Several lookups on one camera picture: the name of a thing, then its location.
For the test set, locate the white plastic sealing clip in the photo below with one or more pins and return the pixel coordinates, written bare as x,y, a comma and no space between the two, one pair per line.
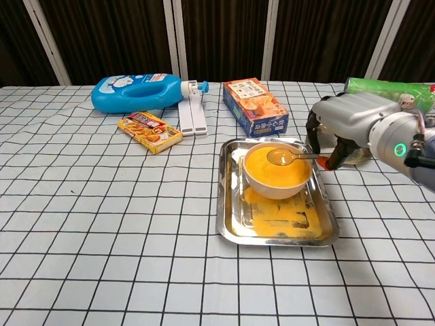
186,122
200,120

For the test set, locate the rectangular steel tray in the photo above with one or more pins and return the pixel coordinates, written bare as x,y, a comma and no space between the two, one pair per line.
234,224

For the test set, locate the dark folding screen white frame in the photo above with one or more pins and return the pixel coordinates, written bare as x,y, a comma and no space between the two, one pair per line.
112,34

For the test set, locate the round steel plate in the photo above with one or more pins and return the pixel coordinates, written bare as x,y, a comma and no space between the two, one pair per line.
360,158

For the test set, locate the checkered white tablecloth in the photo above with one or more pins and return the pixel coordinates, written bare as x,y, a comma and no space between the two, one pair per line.
102,237

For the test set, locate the green chips can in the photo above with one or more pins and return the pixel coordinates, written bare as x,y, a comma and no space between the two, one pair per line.
380,90

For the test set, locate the yellow curry box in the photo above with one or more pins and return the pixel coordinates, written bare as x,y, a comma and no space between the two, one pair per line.
149,130

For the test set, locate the orange blue snack box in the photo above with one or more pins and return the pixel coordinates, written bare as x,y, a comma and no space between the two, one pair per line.
255,102

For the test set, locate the white bowl of orange powder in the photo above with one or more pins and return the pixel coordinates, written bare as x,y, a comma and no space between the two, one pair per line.
278,193

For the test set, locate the blue detergent bottle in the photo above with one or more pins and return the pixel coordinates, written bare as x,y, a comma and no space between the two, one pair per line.
112,98

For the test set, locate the metal spoon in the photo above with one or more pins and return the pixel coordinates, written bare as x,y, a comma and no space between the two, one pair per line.
278,158

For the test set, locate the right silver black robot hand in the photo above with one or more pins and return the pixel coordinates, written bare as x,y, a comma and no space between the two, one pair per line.
350,112

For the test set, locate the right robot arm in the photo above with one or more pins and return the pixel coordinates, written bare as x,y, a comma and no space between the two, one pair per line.
391,136

